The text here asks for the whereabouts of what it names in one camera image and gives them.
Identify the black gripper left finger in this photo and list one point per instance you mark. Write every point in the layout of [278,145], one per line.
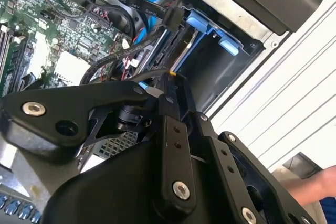
[78,103]

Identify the hard disk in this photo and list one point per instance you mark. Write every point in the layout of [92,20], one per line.
[210,64]

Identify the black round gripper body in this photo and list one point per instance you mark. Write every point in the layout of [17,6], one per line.
[118,195]

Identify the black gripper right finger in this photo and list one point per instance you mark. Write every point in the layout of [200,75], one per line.
[223,155]

